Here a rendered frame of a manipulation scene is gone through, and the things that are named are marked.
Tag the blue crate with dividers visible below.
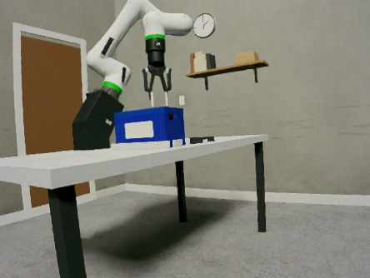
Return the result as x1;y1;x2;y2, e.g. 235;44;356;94
115;107;186;147

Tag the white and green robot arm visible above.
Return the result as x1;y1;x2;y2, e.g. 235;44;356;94
86;0;193;101

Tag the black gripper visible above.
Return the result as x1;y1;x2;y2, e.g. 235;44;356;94
142;51;172;107

